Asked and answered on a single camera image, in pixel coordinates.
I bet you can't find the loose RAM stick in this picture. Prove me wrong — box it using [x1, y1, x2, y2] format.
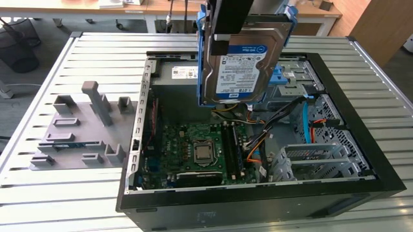
[53, 143, 87, 149]

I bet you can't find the black cable bundle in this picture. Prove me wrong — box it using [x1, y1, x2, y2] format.
[244, 96, 308, 149]

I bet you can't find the brown wooden cabinet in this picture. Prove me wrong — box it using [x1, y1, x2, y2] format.
[351, 0, 413, 66]

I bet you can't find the black mesh waste bin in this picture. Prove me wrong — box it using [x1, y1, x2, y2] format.
[0, 18, 42, 73]

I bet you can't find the wooden desk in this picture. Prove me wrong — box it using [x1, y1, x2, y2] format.
[0, 0, 343, 37]

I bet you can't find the installed RAM stick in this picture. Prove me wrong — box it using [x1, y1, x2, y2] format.
[233, 125, 245, 177]

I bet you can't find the metal disk bay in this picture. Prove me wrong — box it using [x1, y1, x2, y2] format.
[269, 142, 369, 182]

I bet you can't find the grey power supply unit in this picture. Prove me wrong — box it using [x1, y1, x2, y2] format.
[152, 60, 205, 123]

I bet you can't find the black PC case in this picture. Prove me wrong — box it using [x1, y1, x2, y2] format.
[115, 50, 407, 232]

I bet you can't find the orange red power wire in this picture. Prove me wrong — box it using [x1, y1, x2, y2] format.
[246, 119, 345, 163]

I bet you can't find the silver CPU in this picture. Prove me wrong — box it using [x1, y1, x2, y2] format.
[194, 144, 214, 162]

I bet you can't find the hard disk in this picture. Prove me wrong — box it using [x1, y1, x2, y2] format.
[196, 0, 300, 107]

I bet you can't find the blue data wire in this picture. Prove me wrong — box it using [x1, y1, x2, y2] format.
[301, 95, 317, 145]

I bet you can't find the yellow wire bundle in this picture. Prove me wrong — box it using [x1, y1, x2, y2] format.
[212, 103, 242, 114]

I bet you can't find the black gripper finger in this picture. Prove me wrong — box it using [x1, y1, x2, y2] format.
[206, 0, 249, 56]

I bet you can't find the blue drive latch bracket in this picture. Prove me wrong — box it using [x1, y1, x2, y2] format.
[273, 64, 291, 85]

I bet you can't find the grey parts rack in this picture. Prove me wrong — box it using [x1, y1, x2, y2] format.
[29, 81, 138, 172]

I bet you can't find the grey metal drive cage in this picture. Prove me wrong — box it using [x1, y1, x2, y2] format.
[254, 60, 324, 112]

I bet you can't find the black graphics card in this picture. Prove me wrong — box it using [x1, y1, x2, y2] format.
[176, 171, 224, 188]

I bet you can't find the green motherboard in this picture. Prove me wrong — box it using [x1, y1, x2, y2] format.
[144, 122, 260, 189]

